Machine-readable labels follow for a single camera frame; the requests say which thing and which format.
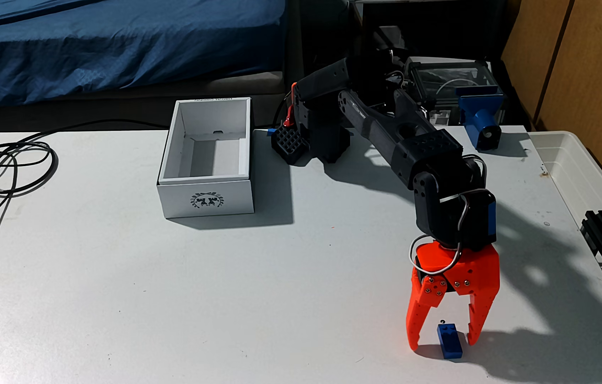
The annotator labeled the wooden cabinet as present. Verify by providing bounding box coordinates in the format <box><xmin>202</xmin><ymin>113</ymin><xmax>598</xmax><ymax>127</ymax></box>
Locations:
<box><xmin>501</xmin><ymin>0</ymin><xmax>602</xmax><ymax>217</ymax></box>

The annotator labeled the clear acrylic enclosure box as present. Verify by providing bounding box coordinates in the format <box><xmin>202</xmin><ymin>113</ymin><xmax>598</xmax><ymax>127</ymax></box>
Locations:
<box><xmin>405</xmin><ymin>56</ymin><xmax>500</xmax><ymax>127</ymax></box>

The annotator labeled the white plastic bin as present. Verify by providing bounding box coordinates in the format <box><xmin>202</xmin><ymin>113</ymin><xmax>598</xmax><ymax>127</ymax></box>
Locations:
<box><xmin>529</xmin><ymin>130</ymin><xmax>602</xmax><ymax>247</ymax></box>

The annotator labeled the dark machine with fan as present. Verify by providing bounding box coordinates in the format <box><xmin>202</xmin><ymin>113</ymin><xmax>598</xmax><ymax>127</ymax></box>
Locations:
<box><xmin>373</xmin><ymin>27</ymin><xmax>411</xmax><ymax>107</ymax></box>

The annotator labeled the black coiled cable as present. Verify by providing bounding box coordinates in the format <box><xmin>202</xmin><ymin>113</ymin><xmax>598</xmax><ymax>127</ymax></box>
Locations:
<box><xmin>0</xmin><ymin>140</ymin><xmax>60</xmax><ymax>199</ymax></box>

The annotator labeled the blue bed sheet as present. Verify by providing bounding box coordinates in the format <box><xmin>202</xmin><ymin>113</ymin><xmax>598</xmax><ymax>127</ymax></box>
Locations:
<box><xmin>0</xmin><ymin>0</ymin><xmax>287</xmax><ymax>112</ymax></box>

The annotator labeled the blue toy brick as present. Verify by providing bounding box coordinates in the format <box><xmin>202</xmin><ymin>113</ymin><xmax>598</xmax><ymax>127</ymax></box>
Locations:
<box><xmin>437</xmin><ymin>323</ymin><xmax>464</xmax><ymax>359</ymax></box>

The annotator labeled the white cardboard box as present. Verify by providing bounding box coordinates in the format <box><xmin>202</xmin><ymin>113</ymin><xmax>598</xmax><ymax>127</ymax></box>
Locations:
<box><xmin>156</xmin><ymin>96</ymin><xmax>255</xmax><ymax>220</ymax></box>

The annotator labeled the grey bed frame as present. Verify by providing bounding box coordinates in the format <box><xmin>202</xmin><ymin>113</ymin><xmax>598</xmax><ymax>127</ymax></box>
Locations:
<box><xmin>0</xmin><ymin>71</ymin><xmax>287</xmax><ymax>133</ymax></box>

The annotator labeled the long black cable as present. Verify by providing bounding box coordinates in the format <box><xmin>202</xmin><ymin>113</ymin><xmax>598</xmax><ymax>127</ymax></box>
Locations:
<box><xmin>0</xmin><ymin>118</ymin><xmax>170</xmax><ymax>310</ymax></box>

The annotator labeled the blue printed clamp mount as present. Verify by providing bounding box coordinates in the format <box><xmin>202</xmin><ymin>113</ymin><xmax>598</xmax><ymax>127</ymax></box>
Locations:
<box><xmin>457</xmin><ymin>88</ymin><xmax>505</xmax><ymax>151</ymax></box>

